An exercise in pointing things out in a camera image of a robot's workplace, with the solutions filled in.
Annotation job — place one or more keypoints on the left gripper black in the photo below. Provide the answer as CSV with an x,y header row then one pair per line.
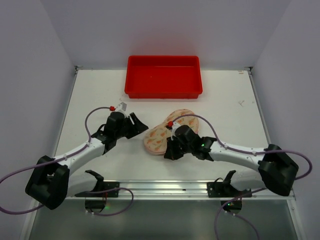
x,y
130,125

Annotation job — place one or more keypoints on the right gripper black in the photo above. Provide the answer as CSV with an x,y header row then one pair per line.
x,y
173,148

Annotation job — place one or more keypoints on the floral mesh laundry bag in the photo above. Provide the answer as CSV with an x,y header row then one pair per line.
x,y
155,140

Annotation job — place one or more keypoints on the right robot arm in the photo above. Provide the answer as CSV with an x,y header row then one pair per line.
x,y
269,167

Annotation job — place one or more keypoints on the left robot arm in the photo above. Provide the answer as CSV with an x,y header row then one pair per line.
x,y
51,181

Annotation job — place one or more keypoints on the red plastic tray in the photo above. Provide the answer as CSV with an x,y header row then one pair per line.
x,y
163,77

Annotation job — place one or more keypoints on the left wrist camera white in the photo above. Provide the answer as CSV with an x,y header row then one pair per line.
x,y
121,107

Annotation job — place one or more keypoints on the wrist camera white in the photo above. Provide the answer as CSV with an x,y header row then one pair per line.
x,y
121,107
173,126

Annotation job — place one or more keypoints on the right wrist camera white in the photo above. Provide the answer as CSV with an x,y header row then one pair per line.
x,y
173,126

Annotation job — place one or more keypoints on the aluminium front rail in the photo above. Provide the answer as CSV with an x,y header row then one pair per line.
x,y
159,190

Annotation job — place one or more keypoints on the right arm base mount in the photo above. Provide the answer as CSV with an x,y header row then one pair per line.
x,y
222,188

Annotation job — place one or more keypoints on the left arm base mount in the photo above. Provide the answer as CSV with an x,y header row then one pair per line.
x,y
97,206

